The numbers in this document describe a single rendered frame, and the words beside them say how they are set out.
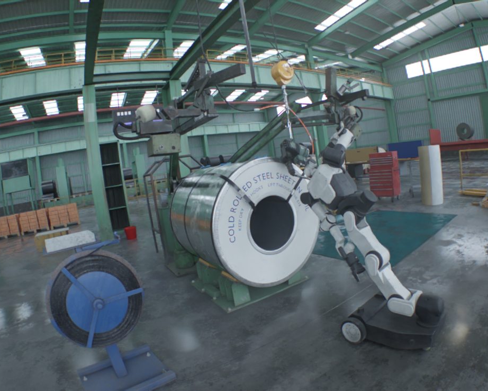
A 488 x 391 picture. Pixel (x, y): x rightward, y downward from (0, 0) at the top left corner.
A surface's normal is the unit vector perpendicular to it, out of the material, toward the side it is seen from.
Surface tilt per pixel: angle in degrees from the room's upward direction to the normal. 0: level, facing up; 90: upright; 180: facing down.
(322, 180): 90
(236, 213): 90
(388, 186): 90
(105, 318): 90
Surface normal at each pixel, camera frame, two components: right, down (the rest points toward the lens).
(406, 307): -0.80, 0.17
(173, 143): 0.51, 0.01
